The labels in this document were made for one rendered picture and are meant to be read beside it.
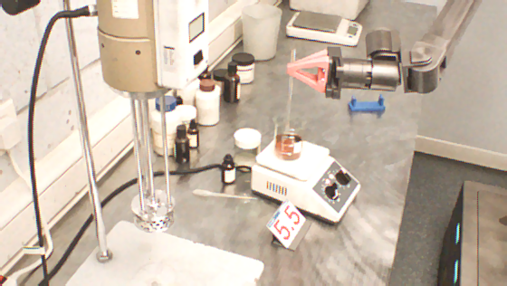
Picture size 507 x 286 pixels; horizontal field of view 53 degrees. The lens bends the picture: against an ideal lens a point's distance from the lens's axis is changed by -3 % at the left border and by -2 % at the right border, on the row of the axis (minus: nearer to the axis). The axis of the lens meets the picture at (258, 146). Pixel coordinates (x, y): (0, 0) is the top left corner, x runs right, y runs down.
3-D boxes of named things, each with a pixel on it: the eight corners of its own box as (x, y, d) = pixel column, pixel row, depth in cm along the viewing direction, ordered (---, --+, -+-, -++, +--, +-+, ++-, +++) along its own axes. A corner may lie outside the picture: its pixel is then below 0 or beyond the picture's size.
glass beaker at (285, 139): (305, 150, 110) (309, 116, 105) (300, 167, 105) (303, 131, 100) (272, 145, 111) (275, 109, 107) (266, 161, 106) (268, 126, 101)
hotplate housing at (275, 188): (359, 193, 112) (365, 163, 108) (336, 227, 103) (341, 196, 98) (270, 160, 121) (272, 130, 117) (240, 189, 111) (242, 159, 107)
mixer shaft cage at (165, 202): (183, 211, 84) (177, 71, 70) (163, 238, 78) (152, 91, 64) (146, 201, 85) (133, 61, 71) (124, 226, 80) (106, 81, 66)
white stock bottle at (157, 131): (150, 141, 125) (147, 93, 118) (180, 138, 127) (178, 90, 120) (155, 157, 119) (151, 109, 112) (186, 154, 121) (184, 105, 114)
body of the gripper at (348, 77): (333, 67, 91) (376, 70, 91) (330, 44, 99) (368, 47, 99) (330, 100, 94) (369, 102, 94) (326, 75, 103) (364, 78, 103)
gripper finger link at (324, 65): (288, 57, 93) (339, 61, 93) (288, 42, 99) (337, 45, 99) (285, 91, 97) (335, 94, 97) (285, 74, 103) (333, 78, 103)
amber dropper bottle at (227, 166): (217, 179, 114) (218, 153, 110) (227, 174, 116) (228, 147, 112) (227, 185, 112) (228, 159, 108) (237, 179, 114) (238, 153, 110)
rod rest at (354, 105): (381, 104, 147) (383, 92, 145) (385, 110, 144) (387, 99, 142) (347, 105, 145) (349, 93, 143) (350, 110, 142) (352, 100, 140)
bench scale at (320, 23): (356, 48, 180) (358, 35, 177) (283, 37, 185) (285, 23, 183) (362, 30, 195) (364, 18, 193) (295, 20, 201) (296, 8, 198)
